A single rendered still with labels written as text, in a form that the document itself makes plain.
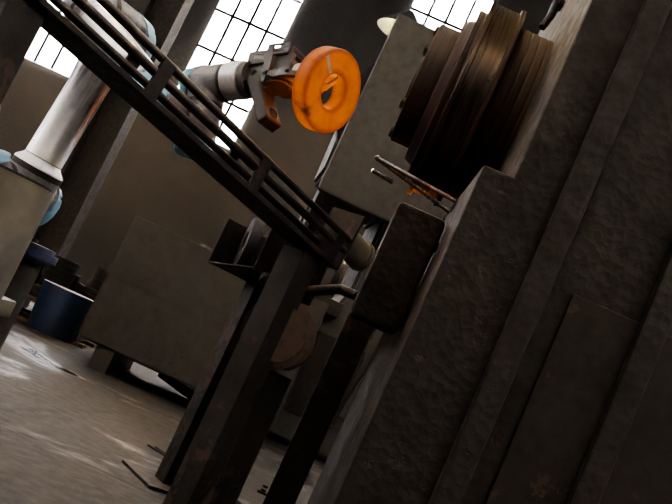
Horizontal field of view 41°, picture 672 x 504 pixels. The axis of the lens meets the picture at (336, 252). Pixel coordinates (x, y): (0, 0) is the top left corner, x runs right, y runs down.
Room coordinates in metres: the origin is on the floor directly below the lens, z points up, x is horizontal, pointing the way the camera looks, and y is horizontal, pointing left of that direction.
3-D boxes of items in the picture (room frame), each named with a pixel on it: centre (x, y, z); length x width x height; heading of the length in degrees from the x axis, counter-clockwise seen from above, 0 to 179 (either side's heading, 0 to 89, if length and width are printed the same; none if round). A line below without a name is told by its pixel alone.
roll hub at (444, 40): (1.98, -0.02, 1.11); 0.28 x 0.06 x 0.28; 178
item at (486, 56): (1.97, -0.12, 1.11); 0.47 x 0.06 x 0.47; 178
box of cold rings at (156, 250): (4.75, 0.44, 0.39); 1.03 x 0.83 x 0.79; 92
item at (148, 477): (2.48, 0.16, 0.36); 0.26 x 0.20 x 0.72; 33
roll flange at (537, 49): (1.97, -0.20, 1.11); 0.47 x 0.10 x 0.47; 178
